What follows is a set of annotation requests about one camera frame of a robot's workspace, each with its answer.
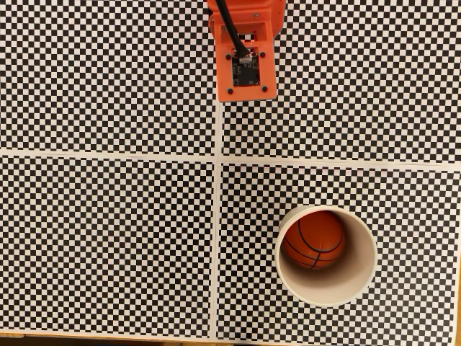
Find black-white checkerboard sheet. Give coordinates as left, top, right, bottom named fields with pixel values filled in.
left=218, top=0, right=461, bottom=164
left=215, top=161, right=461, bottom=344
left=0, top=0, right=219, bottom=155
left=0, top=154, right=218, bottom=339

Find white paper cup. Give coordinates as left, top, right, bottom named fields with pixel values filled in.
left=274, top=205, right=379, bottom=308

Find orange mini basketball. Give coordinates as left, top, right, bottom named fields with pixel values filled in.
left=281, top=210, right=346, bottom=270

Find black camera cable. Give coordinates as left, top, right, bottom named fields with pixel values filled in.
left=215, top=0, right=250, bottom=59

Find orange camera mount with board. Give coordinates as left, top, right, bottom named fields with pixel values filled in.
left=212, top=17, right=278, bottom=103

